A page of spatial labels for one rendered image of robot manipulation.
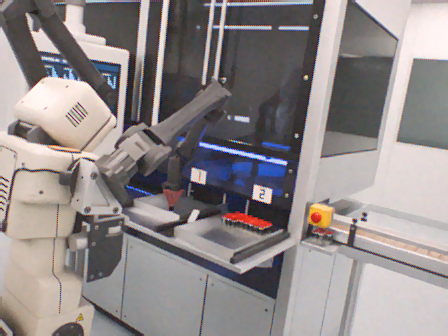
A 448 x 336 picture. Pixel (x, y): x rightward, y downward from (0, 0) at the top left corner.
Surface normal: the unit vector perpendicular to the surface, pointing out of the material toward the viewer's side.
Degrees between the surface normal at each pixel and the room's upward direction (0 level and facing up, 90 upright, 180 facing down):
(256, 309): 90
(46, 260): 90
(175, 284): 90
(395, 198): 90
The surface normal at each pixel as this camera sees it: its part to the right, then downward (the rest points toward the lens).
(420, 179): -0.58, 0.07
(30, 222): 0.75, 0.22
